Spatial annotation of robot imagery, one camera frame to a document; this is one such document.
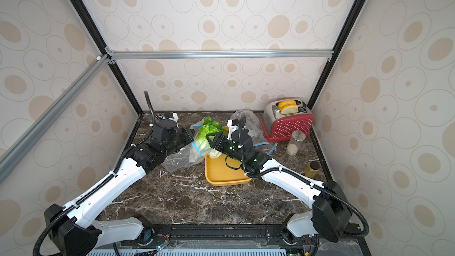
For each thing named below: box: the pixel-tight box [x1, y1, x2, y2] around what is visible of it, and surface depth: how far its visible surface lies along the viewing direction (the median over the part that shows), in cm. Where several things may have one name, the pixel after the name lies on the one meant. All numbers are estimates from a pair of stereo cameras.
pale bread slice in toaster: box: [279, 103, 299, 115], surface depth 96 cm
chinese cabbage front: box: [194, 124, 222, 159], surface depth 74 cm
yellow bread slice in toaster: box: [278, 99, 297, 111], surface depth 98 cm
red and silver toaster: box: [260, 98, 314, 143], surface depth 99 cm
